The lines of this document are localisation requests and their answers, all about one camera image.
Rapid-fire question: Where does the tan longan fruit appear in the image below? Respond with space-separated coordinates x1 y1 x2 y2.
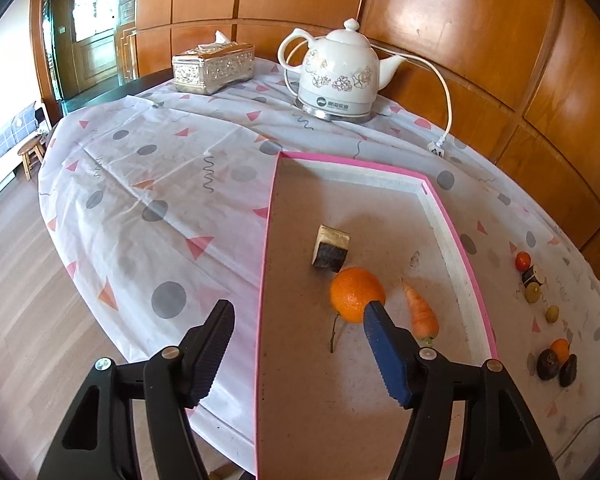
545 304 560 324
524 282 542 304

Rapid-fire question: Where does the square sugarcane piece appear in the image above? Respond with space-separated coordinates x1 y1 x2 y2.
312 224 351 273

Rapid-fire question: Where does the small red tomato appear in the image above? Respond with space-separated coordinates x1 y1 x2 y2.
514 252 532 273

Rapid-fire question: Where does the pink shallow tray box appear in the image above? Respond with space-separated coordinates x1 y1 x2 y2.
254 153 498 479

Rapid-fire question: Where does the white kettle power cord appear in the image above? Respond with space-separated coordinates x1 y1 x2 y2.
281 39 454 157

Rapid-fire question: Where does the round sugarcane piece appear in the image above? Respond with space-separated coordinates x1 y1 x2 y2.
521 266 542 287

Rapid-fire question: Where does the orange with stem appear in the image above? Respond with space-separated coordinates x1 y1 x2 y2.
329 266 387 352

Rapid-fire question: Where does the blue plaid sofa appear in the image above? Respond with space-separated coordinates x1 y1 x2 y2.
0 101 50 193

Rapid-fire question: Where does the small wooden stool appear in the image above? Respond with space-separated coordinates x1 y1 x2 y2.
18 136 45 181

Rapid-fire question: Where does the white patterned tablecloth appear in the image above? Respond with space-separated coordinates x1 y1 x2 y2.
38 60 600 479

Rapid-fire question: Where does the wooden door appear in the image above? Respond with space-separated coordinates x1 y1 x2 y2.
34 0 138 114

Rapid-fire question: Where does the small orange carrot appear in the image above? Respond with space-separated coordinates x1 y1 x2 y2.
401 278 440 346

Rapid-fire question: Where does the white ceramic electric kettle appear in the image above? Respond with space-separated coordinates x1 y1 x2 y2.
277 18 404 122

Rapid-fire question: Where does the ornate tissue box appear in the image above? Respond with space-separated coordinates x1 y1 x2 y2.
172 30 256 96

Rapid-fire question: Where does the orange tangerine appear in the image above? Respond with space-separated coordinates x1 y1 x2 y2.
550 338 570 366

